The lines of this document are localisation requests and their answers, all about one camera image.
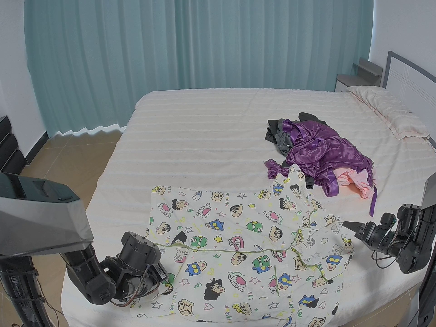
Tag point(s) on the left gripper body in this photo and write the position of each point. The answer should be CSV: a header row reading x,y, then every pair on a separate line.
x,y
158,274

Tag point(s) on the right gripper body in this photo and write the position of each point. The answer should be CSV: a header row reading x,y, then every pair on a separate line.
x,y
374,235

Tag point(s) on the white printed pyjama top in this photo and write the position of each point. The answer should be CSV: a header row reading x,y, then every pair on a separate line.
x,y
238,250

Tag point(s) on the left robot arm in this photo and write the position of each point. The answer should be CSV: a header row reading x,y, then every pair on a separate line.
x,y
41,216

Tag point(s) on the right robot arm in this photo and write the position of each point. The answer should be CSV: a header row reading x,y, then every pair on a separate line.
x,y
414,250

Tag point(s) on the pile of clothes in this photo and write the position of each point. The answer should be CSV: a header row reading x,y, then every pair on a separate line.
x,y
323,152

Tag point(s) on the bed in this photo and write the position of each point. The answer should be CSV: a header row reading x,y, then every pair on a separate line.
x,y
204,131

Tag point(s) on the cream pillow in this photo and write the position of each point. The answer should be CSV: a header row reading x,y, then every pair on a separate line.
x,y
391,111

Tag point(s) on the grey white bedside table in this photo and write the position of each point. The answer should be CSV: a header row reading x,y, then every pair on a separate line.
x,y
357,77

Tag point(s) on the blue-green curtain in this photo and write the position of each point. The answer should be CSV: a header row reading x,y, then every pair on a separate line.
x,y
170,46

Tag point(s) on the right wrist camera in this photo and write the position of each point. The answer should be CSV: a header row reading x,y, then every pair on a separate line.
x,y
388,220

